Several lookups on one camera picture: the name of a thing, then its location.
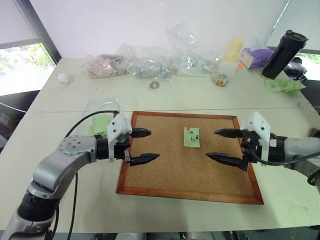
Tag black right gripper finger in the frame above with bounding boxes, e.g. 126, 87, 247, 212
204, 152, 245, 172
214, 128, 244, 139

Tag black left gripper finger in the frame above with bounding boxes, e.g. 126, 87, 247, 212
129, 153, 161, 167
131, 127, 153, 139

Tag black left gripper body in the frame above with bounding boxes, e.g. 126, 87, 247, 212
113, 134, 134, 164

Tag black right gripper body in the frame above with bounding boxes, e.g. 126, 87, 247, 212
239, 128, 263, 173

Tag green sticky note pad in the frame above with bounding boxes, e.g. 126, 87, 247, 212
91, 114, 113, 136

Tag green paper note with writing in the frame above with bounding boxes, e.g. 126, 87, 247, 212
182, 126, 202, 149

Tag wood framed cork board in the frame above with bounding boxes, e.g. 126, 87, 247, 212
115, 111, 265, 206

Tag plastic cup with pins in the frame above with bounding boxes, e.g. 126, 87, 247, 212
210, 61, 239, 88

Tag clear plastic container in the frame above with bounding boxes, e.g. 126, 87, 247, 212
83, 96, 125, 138

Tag loose green paper notes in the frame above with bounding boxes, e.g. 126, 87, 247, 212
263, 78, 307, 98

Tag plastic bag with grey items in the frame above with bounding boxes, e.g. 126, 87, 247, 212
116, 43, 174, 81

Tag dark rounded shape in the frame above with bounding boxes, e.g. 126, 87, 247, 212
307, 169, 320, 196

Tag plastic bag with pink items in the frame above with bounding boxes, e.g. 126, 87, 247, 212
80, 53, 129, 80

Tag purple tissue box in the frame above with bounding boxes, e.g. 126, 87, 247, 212
238, 46, 275, 71

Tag black bag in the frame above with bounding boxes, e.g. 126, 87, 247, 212
284, 56, 308, 82

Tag large clear plastic bag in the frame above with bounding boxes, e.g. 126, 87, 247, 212
166, 23, 224, 77

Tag small white cap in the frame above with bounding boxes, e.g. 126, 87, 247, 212
57, 72, 70, 85

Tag black travel tumbler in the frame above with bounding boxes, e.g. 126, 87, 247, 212
260, 29, 309, 80

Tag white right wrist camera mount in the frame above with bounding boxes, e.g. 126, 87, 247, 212
240, 111, 272, 161

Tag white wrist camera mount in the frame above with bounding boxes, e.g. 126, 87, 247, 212
240, 111, 272, 161
107, 114, 134, 163

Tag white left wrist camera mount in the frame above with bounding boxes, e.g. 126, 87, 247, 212
107, 114, 134, 163

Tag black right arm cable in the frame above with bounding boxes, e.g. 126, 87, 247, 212
249, 149, 320, 167

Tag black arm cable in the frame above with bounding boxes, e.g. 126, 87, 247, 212
249, 149, 320, 167
51, 110, 120, 240

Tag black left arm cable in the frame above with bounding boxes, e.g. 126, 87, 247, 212
51, 110, 120, 240

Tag dark window frame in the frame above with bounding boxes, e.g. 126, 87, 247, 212
18, 0, 62, 67

